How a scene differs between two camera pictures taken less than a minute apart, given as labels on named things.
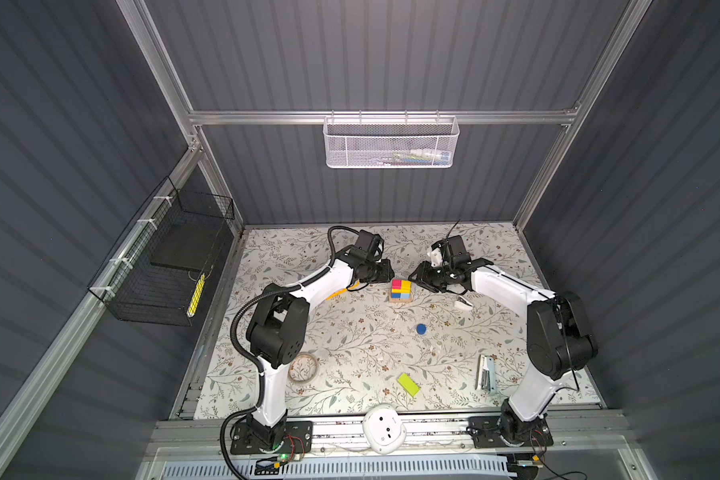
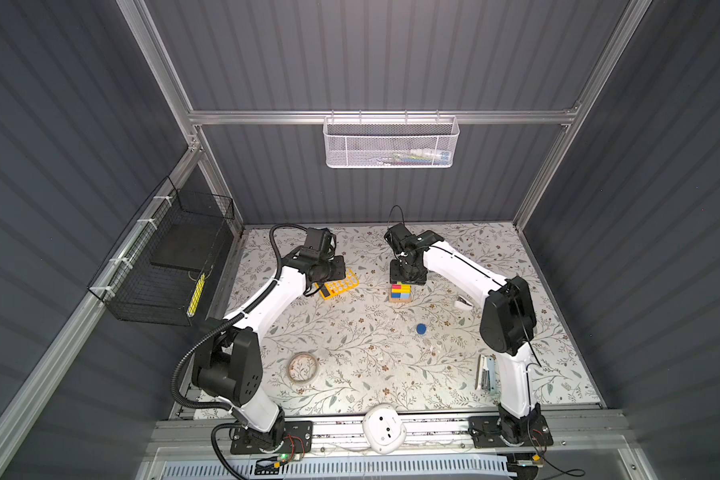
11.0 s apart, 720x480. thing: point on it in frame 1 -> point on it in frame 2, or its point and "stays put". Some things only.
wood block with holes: [401, 300] stays put
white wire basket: [391, 142] stays put
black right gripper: [423, 277] -> [417, 280]
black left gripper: [385, 271] -> [336, 260]
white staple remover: [463, 304] stays put
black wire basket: [159, 271] stays put
